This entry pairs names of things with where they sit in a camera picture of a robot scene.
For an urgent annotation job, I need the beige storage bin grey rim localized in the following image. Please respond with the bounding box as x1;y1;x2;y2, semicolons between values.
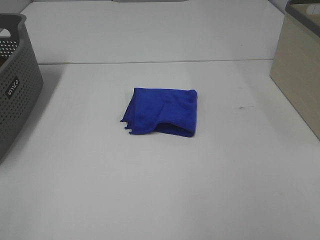
269;0;320;137

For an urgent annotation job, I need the grey perforated plastic basket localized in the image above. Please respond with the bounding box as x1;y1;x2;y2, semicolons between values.
0;13;44;158

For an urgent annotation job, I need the blue towel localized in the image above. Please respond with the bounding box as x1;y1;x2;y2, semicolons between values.
121;87;198;138

